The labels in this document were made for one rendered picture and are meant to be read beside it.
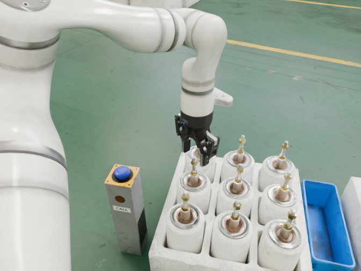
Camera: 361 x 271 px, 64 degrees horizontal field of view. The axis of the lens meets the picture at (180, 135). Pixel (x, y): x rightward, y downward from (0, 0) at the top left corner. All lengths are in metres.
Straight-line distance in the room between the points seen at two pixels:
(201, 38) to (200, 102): 0.14
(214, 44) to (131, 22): 0.17
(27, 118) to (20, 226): 0.11
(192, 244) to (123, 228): 0.22
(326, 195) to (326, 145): 0.39
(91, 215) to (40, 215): 0.86
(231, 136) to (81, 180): 0.69
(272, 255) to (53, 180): 0.58
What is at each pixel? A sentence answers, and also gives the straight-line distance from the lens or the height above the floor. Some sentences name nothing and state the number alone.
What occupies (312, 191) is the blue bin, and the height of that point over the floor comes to 0.07.
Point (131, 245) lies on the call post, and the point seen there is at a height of 0.05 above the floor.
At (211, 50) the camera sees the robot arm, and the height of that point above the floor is 0.64.
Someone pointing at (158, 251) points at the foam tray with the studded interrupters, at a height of 0.18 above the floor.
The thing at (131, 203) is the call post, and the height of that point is 0.25.
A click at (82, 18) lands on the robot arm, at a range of 0.40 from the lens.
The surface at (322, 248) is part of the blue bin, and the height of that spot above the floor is 0.00.
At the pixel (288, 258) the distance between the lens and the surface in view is 0.75.
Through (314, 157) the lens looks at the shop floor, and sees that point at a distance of 1.38.
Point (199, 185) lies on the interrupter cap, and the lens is 0.81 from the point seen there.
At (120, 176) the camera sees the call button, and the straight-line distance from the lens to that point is 0.74.
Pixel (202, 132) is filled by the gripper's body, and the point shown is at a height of 0.45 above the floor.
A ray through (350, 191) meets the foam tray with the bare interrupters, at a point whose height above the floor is 0.15.
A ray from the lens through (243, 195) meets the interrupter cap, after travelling 0.80.
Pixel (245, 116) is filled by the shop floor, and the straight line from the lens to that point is 1.54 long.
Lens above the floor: 0.85
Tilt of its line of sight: 38 degrees down
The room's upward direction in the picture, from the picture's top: straight up
